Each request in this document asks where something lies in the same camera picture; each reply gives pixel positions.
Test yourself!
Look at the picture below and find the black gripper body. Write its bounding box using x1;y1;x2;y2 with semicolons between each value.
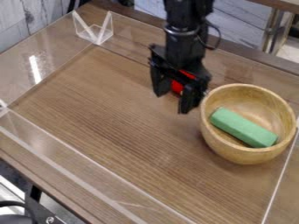
150;24;211;90

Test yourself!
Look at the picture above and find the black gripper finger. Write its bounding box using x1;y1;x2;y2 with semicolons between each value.
179;84;206;114
151;66;172;97

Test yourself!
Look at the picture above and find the red plush strawberry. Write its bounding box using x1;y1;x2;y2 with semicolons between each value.
172;70;195;95

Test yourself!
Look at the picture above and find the wooden bowl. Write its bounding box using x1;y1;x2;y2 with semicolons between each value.
201;83;297;165

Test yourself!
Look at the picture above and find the green rectangular block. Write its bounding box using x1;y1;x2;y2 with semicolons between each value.
210;108;278;148

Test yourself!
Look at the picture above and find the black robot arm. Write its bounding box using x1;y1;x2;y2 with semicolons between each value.
150;0;214;114

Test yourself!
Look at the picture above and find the metal leg in background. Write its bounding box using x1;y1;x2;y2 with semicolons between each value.
262;9;295;55

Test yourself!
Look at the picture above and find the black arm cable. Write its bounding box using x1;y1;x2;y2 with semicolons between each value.
198;18;222;51

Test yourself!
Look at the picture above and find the clear acrylic corner bracket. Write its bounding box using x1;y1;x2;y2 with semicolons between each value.
71;11;114;46

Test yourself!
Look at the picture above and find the clear acrylic tray wall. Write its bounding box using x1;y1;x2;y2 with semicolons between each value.
0;100;195;224

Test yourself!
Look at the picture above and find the black table frame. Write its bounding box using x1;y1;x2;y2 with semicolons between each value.
0;185;68;224

